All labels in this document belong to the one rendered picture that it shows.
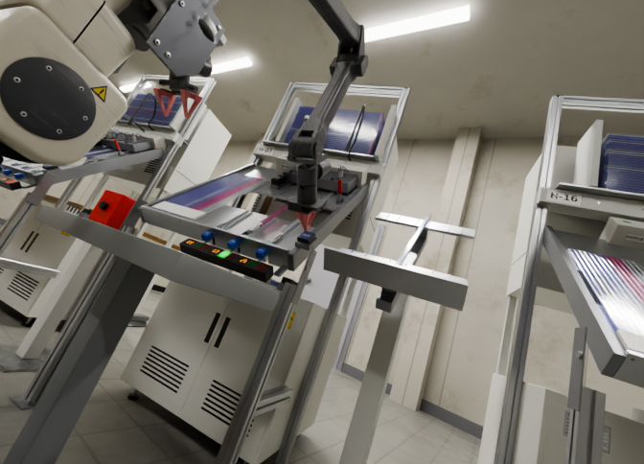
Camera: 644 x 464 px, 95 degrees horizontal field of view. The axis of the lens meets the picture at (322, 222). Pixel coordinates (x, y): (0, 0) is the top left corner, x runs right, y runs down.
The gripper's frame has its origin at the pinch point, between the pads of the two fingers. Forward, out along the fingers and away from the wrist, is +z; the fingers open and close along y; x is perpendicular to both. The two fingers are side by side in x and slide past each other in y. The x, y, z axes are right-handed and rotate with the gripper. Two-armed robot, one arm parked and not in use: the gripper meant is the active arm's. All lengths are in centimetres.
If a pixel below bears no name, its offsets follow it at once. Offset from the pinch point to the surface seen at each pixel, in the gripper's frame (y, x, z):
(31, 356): 104, 46, 67
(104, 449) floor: 40, 54, 61
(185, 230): 45.9, 6.6, 10.1
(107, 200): 108, -3, 16
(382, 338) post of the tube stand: -29.4, 8.1, 24.6
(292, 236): 7.4, -4.1, 7.2
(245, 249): 18.7, 7.0, 9.7
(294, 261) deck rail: 0.6, 6.5, 8.5
